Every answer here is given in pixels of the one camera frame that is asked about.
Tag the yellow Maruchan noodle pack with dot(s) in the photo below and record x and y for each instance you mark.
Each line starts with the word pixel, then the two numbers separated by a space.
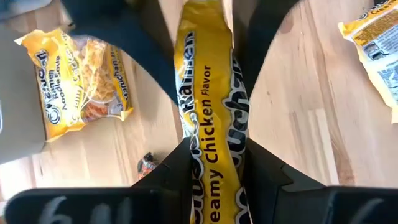
pixel 376 46
pixel 68 84
pixel 211 93

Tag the grey plastic bin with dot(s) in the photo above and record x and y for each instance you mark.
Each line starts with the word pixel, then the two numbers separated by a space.
pixel 18 93

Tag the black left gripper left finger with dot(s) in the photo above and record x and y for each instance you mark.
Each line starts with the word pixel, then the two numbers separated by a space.
pixel 93 205

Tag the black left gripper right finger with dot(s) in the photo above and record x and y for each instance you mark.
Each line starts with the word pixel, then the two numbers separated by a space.
pixel 311 205

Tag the black Maruchan fire noodle pack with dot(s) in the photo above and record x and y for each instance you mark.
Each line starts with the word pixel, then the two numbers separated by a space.
pixel 146 165

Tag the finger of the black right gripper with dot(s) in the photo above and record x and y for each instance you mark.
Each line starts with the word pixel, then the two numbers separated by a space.
pixel 124 31
pixel 261 31

